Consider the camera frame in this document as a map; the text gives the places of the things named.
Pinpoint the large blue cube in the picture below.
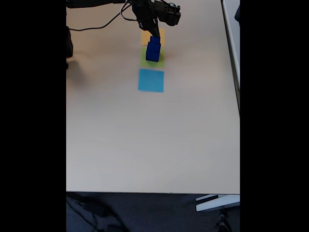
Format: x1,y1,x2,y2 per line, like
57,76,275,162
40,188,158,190
145,43,161,63

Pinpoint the orange paper square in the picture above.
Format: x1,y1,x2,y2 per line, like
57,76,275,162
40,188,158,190
140,28,166,46

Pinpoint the green paper square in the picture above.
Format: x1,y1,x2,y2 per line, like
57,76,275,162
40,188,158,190
140,46,166,68

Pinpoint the light blue paper square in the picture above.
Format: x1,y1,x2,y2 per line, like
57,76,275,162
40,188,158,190
137,69,165,93

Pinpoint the white neighbouring table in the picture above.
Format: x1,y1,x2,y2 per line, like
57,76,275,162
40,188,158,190
221,0,240,114

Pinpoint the white table foot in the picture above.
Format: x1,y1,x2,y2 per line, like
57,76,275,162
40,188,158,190
195,194,240,213

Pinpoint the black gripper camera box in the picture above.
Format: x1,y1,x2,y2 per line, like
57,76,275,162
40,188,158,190
155,0,182,27

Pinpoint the black floor cable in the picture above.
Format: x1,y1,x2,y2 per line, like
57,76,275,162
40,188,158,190
66,193,126,232

